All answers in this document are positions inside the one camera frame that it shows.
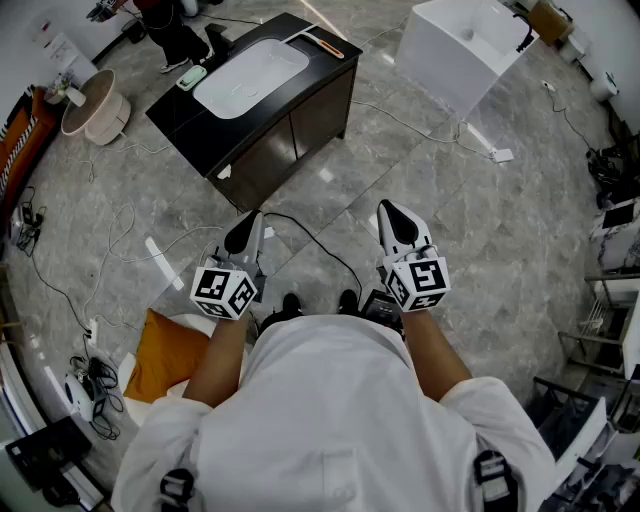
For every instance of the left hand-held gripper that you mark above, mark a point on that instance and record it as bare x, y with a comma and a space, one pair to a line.
220, 287

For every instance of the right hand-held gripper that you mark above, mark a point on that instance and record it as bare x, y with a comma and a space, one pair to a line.
420, 280

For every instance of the white orange squeegee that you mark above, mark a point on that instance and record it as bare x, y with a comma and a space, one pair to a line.
327, 47

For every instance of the person's left forearm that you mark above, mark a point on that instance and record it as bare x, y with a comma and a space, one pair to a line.
215, 360

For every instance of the person's right forearm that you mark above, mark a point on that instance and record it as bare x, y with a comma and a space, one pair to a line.
430, 350

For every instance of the black waist battery pack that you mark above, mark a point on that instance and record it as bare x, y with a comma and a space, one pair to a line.
382, 307

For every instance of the person's left black shoe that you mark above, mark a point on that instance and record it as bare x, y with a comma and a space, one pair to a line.
291, 303

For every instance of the person's black shoe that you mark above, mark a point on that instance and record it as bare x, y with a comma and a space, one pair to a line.
348, 301
291, 303

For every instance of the person's right black shoe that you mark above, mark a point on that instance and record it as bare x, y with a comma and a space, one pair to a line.
348, 301

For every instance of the person's black trousers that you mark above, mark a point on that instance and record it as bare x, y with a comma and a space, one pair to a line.
272, 322

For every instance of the white beanbag chair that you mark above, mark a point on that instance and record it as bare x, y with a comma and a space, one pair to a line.
192, 321

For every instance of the white power strip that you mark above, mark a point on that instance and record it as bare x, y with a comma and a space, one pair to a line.
502, 155
92, 327

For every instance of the orange cushion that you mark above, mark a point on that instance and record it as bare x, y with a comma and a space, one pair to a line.
165, 355

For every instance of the black vanity cabinet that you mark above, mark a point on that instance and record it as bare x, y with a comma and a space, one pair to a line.
320, 105

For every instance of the white sink basin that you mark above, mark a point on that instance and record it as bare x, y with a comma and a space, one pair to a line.
250, 75

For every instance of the green soap dish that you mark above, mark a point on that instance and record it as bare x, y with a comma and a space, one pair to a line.
191, 77

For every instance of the person's white shirt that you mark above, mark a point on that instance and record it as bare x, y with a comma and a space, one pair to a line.
325, 400

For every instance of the white square freestanding basin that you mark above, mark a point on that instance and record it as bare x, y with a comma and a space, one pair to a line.
450, 55

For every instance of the black sink faucet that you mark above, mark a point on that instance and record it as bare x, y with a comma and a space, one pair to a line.
220, 37

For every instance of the round beige table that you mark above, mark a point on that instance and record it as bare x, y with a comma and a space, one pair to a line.
87, 102

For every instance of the white plug adapter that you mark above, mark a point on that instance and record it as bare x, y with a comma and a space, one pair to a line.
548, 85

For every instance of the metal rack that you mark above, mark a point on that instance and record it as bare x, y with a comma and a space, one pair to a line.
595, 315

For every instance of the white marble table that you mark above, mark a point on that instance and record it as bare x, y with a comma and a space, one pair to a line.
615, 242

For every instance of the black bag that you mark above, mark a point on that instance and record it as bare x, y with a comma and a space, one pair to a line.
612, 172

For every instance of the white round device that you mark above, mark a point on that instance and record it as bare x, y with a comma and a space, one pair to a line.
77, 395

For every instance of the white flower vase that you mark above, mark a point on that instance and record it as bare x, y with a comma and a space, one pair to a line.
62, 90

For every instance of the black curved faucet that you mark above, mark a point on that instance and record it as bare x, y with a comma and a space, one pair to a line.
528, 31

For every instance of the orange striped sofa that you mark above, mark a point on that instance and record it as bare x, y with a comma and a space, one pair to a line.
20, 135

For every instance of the white ceramic toilet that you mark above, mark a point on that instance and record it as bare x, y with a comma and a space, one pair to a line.
603, 87

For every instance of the small cardboard box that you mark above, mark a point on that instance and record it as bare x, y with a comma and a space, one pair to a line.
547, 22

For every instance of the white water dispenser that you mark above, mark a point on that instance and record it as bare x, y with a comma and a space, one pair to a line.
60, 50

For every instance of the black flat monitor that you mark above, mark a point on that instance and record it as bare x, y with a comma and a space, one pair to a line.
47, 450

